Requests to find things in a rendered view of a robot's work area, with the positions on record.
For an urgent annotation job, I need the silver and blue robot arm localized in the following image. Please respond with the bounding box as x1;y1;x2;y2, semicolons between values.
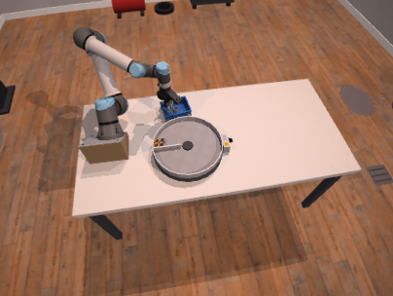
73;27;171;140

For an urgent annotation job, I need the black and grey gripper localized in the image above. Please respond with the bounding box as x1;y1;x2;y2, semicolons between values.
157;83;173;111

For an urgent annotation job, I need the blue crate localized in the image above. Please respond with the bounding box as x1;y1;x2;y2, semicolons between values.
161;95;192;122

